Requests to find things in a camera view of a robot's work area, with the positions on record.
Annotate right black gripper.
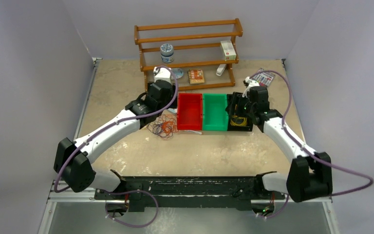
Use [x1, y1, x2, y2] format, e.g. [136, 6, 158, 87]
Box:
[225, 92, 256, 118]

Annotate black plastic bin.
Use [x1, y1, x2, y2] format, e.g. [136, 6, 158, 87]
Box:
[225, 94, 253, 132]

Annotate green plastic bin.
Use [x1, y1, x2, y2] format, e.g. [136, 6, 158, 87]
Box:
[203, 93, 229, 131]

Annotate red plastic bin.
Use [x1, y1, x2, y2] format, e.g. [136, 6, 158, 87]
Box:
[177, 93, 203, 131]

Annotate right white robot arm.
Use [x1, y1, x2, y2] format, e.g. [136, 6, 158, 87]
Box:
[225, 87, 333, 202]

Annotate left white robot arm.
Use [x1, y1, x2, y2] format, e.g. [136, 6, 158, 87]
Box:
[54, 79, 178, 199]

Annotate coloured marker set pack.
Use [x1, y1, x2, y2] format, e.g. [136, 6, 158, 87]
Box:
[253, 68, 276, 87]

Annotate white stapler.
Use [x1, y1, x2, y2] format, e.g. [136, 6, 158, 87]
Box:
[216, 64, 227, 76]

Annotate orange spiral notebook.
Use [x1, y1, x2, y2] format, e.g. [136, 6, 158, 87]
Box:
[187, 69, 205, 84]

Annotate white red box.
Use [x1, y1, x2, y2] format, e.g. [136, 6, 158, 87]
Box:
[220, 40, 237, 61]

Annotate white red marker pen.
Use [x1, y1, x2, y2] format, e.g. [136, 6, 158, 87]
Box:
[183, 130, 203, 135]

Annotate wooden three-tier shelf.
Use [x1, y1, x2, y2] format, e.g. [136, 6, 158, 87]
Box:
[133, 18, 243, 91]

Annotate blue correction tape package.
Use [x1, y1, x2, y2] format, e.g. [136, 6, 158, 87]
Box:
[172, 68, 184, 79]

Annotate blue white jar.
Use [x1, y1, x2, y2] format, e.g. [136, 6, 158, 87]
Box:
[160, 43, 174, 63]

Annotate yellow cables in black bin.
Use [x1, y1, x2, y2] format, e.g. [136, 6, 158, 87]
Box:
[230, 115, 249, 127]

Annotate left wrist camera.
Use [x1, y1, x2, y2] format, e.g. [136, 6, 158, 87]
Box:
[153, 67, 172, 84]

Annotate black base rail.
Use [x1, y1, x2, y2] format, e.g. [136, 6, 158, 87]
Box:
[94, 176, 285, 213]

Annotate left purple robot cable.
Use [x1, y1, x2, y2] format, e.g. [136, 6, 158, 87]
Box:
[54, 66, 180, 229]

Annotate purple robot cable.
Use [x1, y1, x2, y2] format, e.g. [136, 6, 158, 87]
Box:
[247, 69, 374, 220]
[54, 66, 180, 229]

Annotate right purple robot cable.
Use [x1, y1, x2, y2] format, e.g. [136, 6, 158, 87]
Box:
[247, 69, 374, 220]

